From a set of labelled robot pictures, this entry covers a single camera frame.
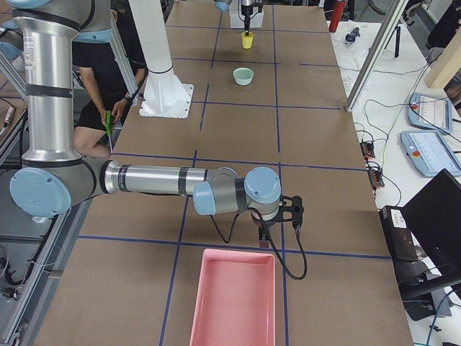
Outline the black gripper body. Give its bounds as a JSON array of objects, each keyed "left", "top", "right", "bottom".
[
  {"left": 241, "top": 4, "right": 253, "bottom": 22},
  {"left": 251, "top": 209, "right": 275, "bottom": 241}
]

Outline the yellow plastic cup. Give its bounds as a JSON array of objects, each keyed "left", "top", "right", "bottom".
[{"left": 241, "top": 32, "right": 254, "bottom": 50}]

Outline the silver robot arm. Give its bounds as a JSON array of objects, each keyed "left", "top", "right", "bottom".
[
  {"left": 214, "top": 0, "right": 263, "bottom": 37},
  {"left": 9, "top": 1, "right": 284, "bottom": 247}
]

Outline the black box with label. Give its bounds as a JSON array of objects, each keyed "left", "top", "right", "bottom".
[{"left": 379, "top": 205, "right": 427, "bottom": 262}]

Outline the translucent white plastic bin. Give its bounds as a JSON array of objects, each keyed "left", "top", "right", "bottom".
[{"left": 229, "top": 0, "right": 264, "bottom": 29}]

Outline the light green bowl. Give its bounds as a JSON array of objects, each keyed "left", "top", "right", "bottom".
[{"left": 233, "top": 67, "right": 254, "bottom": 86}]

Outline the pink plastic bin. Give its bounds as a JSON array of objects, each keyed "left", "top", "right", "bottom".
[{"left": 189, "top": 249, "right": 276, "bottom": 345}]

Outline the red bottle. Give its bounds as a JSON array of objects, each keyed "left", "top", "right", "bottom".
[{"left": 328, "top": 0, "right": 345, "bottom": 33}]

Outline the folded blue umbrella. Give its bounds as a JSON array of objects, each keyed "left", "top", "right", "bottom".
[{"left": 345, "top": 27, "right": 360, "bottom": 44}]

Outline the seated person in black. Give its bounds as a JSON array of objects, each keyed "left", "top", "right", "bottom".
[{"left": 71, "top": 9, "right": 147, "bottom": 159}]

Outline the black monitor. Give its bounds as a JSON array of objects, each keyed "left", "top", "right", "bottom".
[{"left": 401, "top": 169, "right": 460, "bottom": 274}]

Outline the near teach pendant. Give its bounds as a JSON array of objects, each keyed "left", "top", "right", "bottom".
[{"left": 400, "top": 130, "right": 460, "bottom": 177}]

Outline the teach pendant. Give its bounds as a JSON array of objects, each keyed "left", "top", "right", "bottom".
[
  {"left": 400, "top": 130, "right": 460, "bottom": 177},
  {"left": 408, "top": 92, "right": 453, "bottom": 134}
]

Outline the far teach pendant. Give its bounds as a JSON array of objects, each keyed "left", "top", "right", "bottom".
[{"left": 408, "top": 92, "right": 453, "bottom": 134}]

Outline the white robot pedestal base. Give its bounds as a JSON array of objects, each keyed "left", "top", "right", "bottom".
[{"left": 129, "top": 0, "right": 194, "bottom": 119}]

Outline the aluminium frame post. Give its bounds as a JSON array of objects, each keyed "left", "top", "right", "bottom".
[{"left": 345, "top": 0, "right": 408, "bottom": 112}]

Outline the green handled tool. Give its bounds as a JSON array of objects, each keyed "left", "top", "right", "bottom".
[{"left": 105, "top": 110, "right": 113, "bottom": 154}]

